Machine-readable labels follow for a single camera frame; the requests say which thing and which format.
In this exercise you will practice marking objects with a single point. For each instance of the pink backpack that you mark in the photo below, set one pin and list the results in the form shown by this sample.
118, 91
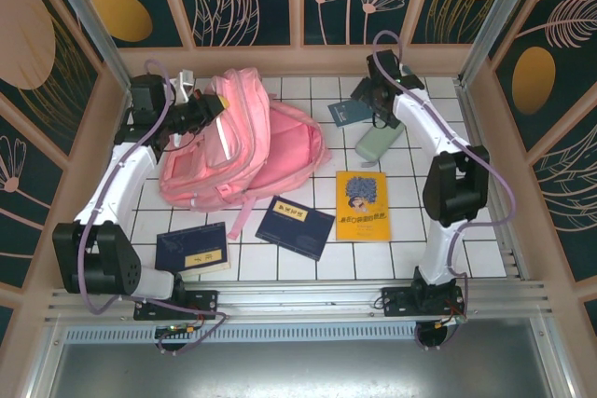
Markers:
233, 137

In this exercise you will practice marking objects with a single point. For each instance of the small teal notebook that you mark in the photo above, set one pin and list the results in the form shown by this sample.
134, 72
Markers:
347, 113

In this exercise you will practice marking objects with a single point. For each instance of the pale green pencil case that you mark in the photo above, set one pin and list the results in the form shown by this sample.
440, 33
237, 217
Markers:
378, 144

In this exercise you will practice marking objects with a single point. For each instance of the yellow book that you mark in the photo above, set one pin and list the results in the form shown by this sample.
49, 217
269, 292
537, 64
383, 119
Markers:
364, 225

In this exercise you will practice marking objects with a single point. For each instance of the navy book with gold title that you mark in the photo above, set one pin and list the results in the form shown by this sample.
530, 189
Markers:
294, 230

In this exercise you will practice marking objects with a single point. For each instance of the navy book with bird print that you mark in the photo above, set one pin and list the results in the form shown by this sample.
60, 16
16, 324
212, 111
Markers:
186, 249

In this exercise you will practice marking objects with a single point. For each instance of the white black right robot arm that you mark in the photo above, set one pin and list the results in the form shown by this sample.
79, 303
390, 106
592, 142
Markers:
452, 193

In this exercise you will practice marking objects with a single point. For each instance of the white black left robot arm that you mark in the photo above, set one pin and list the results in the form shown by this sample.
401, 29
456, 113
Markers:
126, 174

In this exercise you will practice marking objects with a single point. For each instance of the large panel pale circle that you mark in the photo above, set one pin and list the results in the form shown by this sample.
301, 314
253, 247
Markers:
23, 34

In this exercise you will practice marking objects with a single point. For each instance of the panel yellow oval pink fern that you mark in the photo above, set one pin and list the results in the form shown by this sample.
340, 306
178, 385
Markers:
531, 81

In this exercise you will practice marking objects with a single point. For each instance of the panel single flower outline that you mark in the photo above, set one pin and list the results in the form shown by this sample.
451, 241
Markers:
28, 230

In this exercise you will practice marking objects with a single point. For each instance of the panel with large leaf outline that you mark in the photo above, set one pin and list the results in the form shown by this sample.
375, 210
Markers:
569, 193

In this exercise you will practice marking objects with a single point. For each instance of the grey metal sheet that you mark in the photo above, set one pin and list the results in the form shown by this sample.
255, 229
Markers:
303, 370

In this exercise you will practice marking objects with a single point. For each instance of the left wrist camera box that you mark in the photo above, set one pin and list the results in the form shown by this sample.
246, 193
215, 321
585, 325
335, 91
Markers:
182, 83

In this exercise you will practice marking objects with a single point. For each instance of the aluminium frame post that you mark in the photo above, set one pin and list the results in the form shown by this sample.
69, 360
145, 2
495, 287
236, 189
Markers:
94, 30
498, 20

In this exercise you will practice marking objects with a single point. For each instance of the aluminium side rail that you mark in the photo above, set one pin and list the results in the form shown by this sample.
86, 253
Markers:
510, 253

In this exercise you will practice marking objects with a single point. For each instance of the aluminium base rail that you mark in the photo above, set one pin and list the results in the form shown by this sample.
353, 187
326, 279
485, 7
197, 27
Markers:
303, 297

